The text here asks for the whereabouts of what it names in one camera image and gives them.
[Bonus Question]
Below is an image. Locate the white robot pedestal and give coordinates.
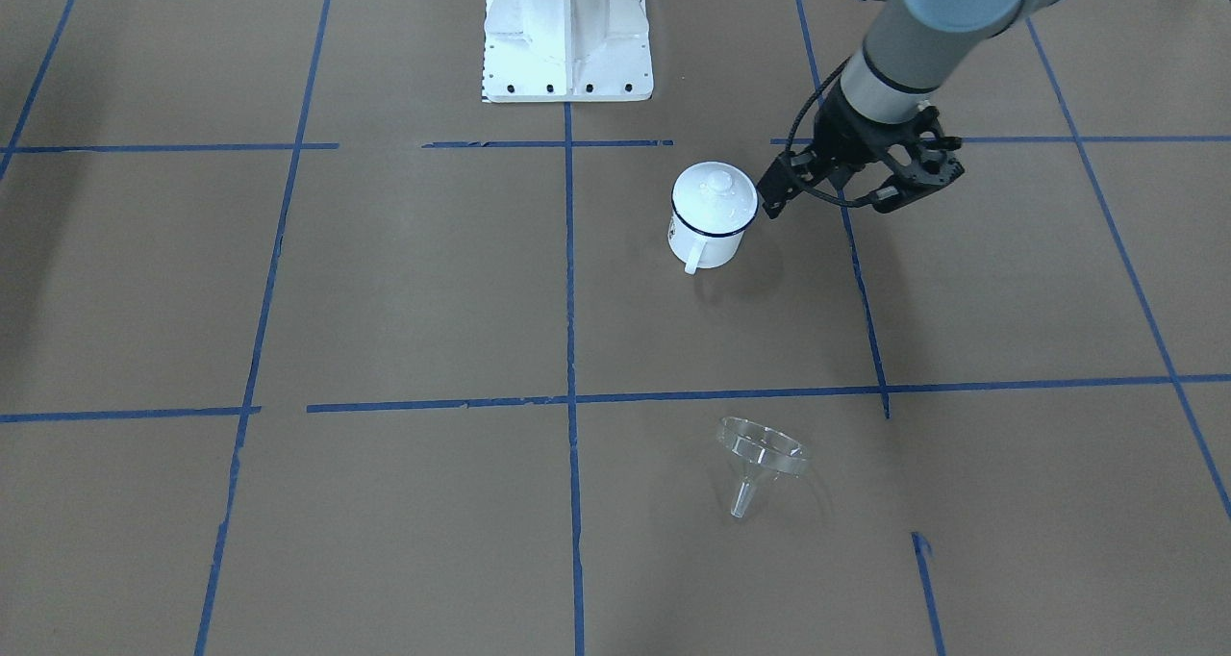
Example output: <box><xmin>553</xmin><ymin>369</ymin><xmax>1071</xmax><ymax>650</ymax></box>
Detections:
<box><xmin>481</xmin><ymin>0</ymin><xmax>655</xmax><ymax>105</ymax></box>

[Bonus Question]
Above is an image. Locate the white enamel cup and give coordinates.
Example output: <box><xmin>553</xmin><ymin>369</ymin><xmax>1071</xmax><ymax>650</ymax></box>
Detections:
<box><xmin>666</xmin><ymin>206</ymin><xmax>756</xmax><ymax>274</ymax></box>

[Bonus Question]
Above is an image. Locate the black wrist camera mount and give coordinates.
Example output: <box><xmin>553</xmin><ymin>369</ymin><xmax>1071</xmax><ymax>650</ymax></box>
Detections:
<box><xmin>867</xmin><ymin>105</ymin><xmax>966</xmax><ymax>214</ymax></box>

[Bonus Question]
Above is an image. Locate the clear plastic funnel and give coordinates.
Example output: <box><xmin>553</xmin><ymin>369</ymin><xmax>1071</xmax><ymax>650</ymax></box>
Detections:
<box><xmin>716</xmin><ymin>416</ymin><xmax>812</xmax><ymax>519</ymax></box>

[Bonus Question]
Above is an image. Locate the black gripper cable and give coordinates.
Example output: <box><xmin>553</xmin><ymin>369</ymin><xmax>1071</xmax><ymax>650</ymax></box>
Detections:
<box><xmin>785</xmin><ymin>55</ymin><xmax>905</xmax><ymax>207</ymax></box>

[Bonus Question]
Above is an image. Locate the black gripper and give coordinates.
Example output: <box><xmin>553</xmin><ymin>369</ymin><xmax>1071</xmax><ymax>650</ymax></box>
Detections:
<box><xmin>756</xmin><ymin>89</ymin><xmax>890</xmax><ymax>219</ymax></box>

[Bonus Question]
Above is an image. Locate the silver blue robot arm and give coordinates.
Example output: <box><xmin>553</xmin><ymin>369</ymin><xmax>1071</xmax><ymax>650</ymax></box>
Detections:
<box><xmin>756</xmin><ymin>0</ymin><xmax>1060</xmax><ymax>218</ymax></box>

